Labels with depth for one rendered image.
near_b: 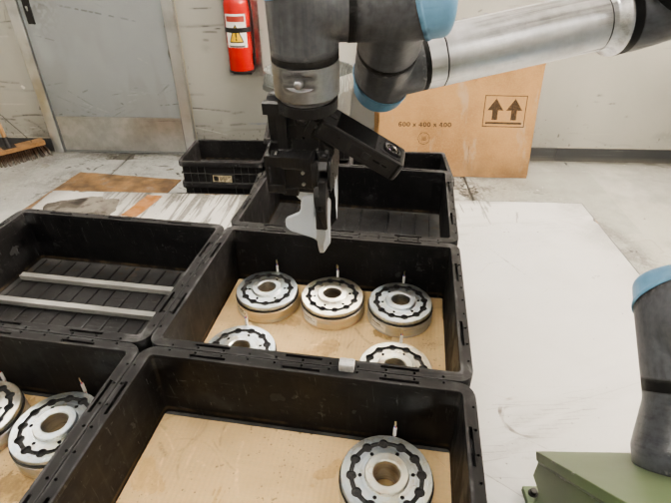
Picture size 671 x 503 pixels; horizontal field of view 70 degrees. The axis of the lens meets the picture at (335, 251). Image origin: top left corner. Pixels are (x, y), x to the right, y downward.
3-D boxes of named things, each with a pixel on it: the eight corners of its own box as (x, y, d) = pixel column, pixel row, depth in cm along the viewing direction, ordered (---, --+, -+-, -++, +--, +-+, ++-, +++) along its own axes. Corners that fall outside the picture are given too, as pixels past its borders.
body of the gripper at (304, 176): (283, 167, 67) (273, 82, 59) (343, 171, 66) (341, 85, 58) (268, 198, 61) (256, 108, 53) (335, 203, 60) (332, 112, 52)
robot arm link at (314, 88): (343, 48, 55) (332, 74, 49) (343, 87, 58) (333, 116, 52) (280, 46, 56) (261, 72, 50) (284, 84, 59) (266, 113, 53)
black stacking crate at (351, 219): (443, 219, 110) (450, 173, 104) (448, 299, 86) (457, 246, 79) (277, 206, 115) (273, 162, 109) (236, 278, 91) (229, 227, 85)
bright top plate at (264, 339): (280, 328, 73) (279, 325, 72) (271, 379, 64) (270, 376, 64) (213, 327, 73) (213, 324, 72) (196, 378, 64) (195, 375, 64)
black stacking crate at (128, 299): (234, 279, 91) (226, 228, 84) (163, 406, 66) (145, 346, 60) (44, 260, 96) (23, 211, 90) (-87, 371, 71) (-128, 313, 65)
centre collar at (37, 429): (87, 411, 59) (85, 408, 59) (60, 446, 55) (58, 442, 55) (52, 405, 60) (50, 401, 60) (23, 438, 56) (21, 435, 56)
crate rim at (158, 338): (457, 255, 80) (459, 244, 79) (471, 397, 56) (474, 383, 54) (229, 236, 85) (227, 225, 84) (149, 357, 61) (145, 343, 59)
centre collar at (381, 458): (411, 461, 54) (412, 457, 53) (405, 503, 50) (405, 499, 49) (368, 450, 55) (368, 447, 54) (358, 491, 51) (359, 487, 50)
